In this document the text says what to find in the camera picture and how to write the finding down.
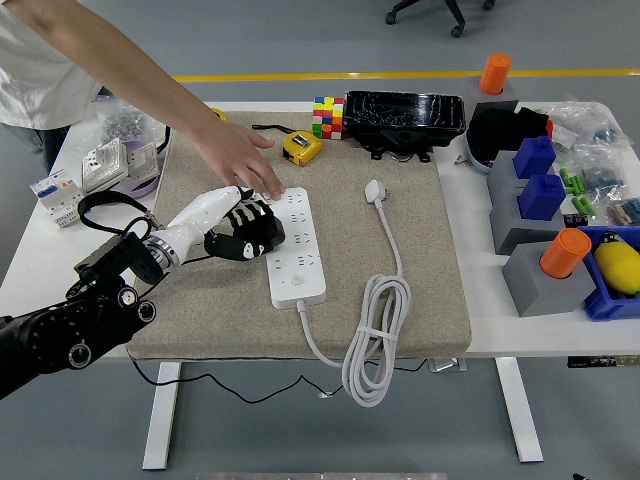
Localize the person's right hand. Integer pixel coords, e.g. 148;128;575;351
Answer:
192;117;287;198

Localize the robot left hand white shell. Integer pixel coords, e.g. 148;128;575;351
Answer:
162;184;281;263

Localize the black power adapter plug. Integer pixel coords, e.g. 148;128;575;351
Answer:
239;209;287;249

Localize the white power strip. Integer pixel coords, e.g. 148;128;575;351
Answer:
262;186;328;310

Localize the thin black adapter cord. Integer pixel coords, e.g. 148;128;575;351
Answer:
124;254;334;404

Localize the purple tape roll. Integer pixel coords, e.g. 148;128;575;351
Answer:
92;139;162;207

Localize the white table leg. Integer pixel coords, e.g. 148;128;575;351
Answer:
142;360;182;471
494;357;545;464

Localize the colourful puzzle cube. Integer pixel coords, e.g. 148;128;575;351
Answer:
312;95;346;141

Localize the grey-brown mat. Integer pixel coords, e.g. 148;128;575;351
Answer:
124;110;474;361

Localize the white socket box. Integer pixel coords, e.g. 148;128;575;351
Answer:
79;138;129;195

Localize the black box under table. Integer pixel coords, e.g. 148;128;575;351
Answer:
567;354;640;370

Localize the plastic bag of screws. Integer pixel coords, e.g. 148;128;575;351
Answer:
94;94;174;151

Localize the white circuit breaker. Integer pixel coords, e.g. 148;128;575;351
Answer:
28;168;96;230

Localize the black plastic tray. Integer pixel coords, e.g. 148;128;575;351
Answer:
343;89;467;164

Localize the blue storage bin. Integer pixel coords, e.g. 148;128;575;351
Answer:
577;224;640;322

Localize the grey block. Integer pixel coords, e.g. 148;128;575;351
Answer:
459;74;522;117
501;242;599;319
487;148;531;201
488;185;571;256

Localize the yellow lemon toy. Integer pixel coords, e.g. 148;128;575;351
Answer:
593;242;640;295

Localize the person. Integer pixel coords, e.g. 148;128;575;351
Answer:
0;0;114;174

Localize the orange cylinder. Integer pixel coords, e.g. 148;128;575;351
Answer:
478;52;513;96
538;228;594;280

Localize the white blue bowl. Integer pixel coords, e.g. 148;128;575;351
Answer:
464;127;496;175

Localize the black office chair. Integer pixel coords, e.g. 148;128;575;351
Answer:
384;0;496;39

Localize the black cloth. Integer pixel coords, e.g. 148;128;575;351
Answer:
467;105;551;166

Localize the plastic bag of blue parts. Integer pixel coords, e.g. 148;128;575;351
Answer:
574;144;629;194
607;197;640;229

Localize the blue block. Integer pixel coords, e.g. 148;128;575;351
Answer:
517;173;568;222
513;135;558;180

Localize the clear plastic bag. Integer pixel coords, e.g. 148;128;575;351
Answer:
547;102;626;151

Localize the yellow tape measure black strap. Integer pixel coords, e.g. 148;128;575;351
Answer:
251;123;324;168

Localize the white wall socket panel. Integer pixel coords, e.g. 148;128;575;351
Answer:
125;142;160;179

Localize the white power strip cord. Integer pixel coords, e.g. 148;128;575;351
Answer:
296;178;413;409

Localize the metal bracket under table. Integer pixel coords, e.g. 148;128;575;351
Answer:
428;357;469;374

